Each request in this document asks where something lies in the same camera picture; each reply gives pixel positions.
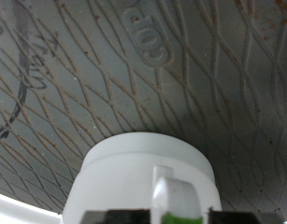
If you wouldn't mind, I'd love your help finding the white two-tier turntable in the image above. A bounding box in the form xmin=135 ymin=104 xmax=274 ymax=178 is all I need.
xmin=0 ymin=0 xmax=287 ymax=224

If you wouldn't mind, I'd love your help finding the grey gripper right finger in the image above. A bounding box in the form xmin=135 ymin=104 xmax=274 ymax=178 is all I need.
xmin=208 ymin=208 xmax=286 ymax=224

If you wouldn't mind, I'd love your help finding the white mug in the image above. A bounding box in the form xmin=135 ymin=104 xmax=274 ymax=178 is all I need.
xmin=62 ymin=132 xmax=223 ymax=224

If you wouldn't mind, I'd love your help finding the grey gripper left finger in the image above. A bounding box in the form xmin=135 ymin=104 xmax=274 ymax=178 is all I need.
xmin=81 ymin=208 xmax=152 ymax=224

